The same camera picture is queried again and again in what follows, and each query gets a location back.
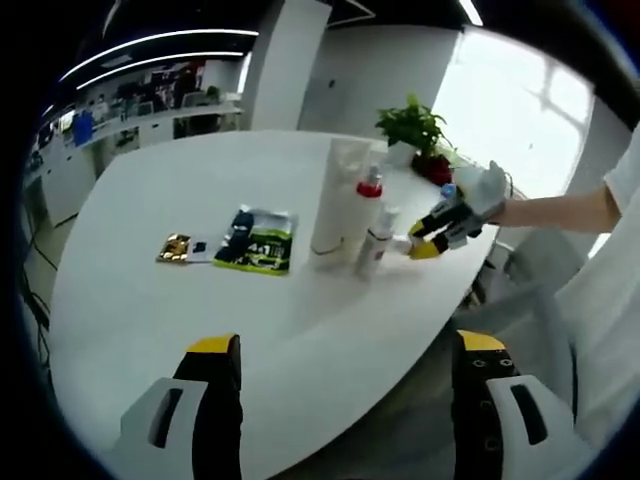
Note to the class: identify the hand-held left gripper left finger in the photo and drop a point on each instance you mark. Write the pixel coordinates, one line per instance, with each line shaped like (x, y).
(165, 425)

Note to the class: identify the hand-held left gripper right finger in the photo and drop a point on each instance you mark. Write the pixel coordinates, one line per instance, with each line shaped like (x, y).
(500, 425)

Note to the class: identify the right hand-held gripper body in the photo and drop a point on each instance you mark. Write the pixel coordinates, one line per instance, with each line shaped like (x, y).
(482, 192)

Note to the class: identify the white skincare bottle red collar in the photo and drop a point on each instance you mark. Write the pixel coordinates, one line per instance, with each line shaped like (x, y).
(370, 192)

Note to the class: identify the white skincare tube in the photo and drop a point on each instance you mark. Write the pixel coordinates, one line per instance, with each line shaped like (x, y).
(337, 200)

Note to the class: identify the gold skincare sachet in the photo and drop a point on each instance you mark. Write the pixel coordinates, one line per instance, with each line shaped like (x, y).
(174, 248)

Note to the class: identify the green skincare sachet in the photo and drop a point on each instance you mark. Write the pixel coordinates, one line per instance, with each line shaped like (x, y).
(257, 242)

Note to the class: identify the blue storage bin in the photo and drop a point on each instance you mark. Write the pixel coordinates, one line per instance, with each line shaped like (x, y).
(83, 129)

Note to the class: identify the blue and white packet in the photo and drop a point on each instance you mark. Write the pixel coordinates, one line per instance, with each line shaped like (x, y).
(448, 190)

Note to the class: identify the red flower pot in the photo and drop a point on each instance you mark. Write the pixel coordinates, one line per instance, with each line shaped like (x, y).
(434, 170)

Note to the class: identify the large window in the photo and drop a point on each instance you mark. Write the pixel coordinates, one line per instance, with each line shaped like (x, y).
(510, 110)

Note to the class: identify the grey office chair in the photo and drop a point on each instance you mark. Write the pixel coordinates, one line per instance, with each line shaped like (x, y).
(540, 270)

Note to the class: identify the green plant in white pot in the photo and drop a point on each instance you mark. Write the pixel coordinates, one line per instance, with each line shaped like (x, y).
(410, 125)

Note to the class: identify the person in white shirt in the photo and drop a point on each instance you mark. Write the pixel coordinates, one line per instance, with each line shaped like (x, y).
(610, 310)

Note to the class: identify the ceiling light strip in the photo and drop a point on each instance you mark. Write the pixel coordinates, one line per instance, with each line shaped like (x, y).
(470, 12)
(165, 59)
(160, 39)

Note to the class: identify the long white office counter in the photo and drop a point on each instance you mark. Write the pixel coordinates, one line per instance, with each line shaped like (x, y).
(150, 125)

